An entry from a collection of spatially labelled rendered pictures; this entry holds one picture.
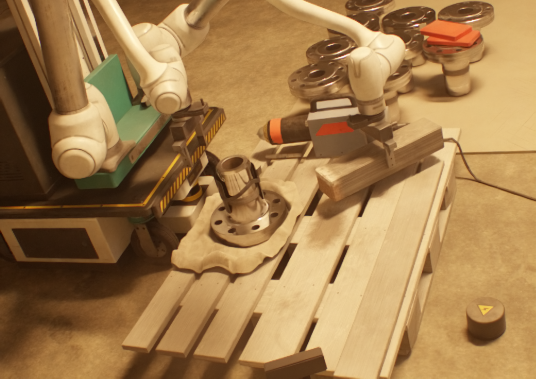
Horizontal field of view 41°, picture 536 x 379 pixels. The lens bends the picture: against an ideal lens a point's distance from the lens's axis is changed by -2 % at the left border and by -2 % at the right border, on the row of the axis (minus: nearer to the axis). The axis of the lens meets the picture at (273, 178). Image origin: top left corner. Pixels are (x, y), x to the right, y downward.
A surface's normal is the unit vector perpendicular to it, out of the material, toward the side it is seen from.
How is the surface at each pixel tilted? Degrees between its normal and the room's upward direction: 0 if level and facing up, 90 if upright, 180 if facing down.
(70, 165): 96
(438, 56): 90
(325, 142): 90
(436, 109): 0
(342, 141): 90
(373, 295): 0
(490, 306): 0
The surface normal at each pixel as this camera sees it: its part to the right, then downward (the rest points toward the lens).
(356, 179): 0.44, 0.38
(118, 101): 0.93, -0.04
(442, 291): -0.23, -0.83
